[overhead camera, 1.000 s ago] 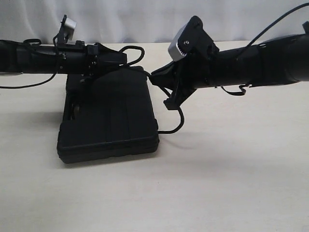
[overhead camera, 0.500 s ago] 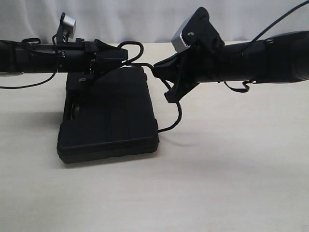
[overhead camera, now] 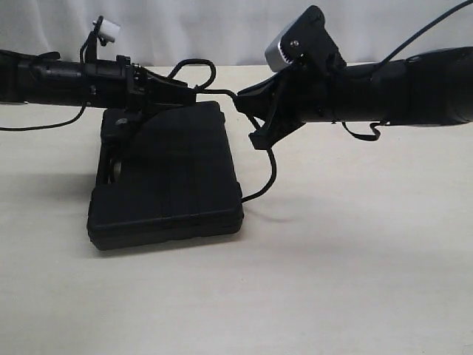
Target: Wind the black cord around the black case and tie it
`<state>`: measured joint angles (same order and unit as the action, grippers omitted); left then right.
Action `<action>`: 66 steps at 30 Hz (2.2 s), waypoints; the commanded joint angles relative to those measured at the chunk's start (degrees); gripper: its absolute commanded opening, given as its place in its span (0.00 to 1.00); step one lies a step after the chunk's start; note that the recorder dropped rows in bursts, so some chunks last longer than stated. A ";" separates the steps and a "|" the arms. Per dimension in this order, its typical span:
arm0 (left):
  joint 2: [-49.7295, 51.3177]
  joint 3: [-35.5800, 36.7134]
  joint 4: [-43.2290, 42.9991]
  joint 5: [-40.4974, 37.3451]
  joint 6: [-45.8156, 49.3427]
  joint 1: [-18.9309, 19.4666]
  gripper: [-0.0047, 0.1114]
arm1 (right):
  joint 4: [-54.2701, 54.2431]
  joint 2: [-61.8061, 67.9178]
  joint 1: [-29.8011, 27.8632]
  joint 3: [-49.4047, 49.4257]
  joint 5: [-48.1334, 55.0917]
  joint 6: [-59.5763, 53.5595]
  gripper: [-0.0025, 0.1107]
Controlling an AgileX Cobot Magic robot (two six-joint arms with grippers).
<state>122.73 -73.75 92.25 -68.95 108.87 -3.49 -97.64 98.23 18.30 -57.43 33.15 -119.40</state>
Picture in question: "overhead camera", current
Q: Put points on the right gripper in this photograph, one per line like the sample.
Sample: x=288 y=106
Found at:
x=306 y=97

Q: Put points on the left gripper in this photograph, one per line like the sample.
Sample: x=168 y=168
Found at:
x=121 y=84

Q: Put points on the black plastic carrying case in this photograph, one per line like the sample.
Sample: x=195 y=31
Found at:
x=169 y=178

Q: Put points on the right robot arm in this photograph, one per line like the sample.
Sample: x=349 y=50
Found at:
x=433 y=89

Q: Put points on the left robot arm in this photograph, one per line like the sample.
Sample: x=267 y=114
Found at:
x=44 y=79

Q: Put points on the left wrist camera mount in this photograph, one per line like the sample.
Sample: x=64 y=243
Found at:
x=103 y=32

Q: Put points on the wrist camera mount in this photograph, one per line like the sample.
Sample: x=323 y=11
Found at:
x=305 y=39
x=103 y=32

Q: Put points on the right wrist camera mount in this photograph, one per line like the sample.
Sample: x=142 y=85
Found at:
x=305 y=39

